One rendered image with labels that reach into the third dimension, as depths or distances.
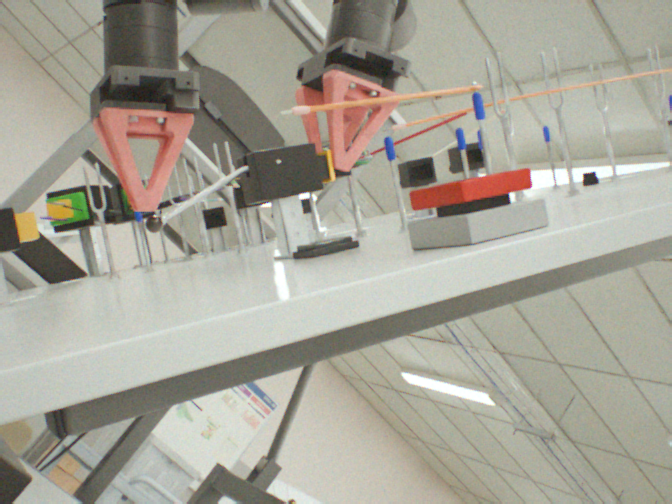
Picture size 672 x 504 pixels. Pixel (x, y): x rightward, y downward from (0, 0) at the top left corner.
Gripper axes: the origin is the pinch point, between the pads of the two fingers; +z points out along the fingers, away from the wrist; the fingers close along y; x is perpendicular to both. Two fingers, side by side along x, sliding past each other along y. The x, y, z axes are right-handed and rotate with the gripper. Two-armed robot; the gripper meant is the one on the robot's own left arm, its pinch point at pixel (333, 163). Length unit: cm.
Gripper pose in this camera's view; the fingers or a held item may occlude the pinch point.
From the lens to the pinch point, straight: 69.5
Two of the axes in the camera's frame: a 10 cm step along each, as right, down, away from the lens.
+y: -4.5, 0.3, 8.9
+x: -8.7, -2.2, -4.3
